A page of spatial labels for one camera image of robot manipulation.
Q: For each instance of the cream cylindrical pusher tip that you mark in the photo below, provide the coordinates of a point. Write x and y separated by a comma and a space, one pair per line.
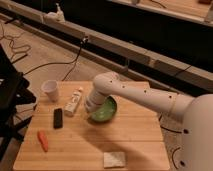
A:
88, 106

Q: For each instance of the black eraser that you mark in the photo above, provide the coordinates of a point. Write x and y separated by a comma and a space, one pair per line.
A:
58, 118

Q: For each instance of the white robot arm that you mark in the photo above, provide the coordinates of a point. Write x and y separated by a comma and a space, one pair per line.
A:
195, 113

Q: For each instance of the green bowl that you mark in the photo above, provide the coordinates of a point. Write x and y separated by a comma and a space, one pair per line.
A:
106, 112

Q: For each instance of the white paper cup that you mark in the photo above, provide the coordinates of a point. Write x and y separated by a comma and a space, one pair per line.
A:
50, 88

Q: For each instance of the orange carrot toy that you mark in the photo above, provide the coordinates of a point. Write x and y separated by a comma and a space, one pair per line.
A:
43, 140

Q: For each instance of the white sponge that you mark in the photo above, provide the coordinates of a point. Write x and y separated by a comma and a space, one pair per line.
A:
114, 159

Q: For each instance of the white clamp on rail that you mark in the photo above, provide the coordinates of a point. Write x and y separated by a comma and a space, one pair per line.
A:
58, 15

